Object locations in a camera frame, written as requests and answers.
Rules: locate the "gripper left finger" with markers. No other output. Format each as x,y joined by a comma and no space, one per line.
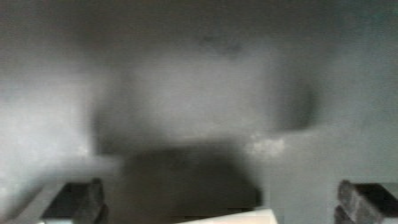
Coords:
77,206

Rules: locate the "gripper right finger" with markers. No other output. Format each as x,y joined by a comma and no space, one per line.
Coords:
368,203

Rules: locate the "white front drawer tray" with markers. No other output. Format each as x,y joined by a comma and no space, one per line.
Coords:
254,217

